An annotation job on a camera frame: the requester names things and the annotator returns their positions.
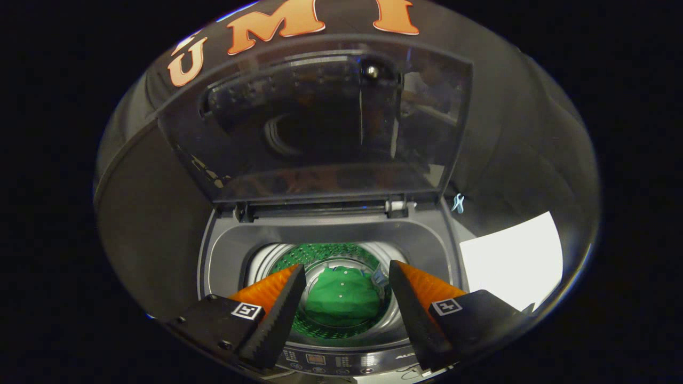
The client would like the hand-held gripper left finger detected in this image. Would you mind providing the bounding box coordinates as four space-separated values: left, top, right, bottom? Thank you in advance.
167 263 307 371

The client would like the white flat board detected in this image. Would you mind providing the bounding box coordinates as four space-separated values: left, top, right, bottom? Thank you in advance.
460 212 564 311

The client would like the transparent washing machine lid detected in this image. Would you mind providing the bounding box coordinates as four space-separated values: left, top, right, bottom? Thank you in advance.
157 38 474 206

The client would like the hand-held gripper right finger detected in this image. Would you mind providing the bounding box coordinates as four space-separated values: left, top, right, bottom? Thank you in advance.
388 260 534 371

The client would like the green polo shirt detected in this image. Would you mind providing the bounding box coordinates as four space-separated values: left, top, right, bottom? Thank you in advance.
304 265 382 329

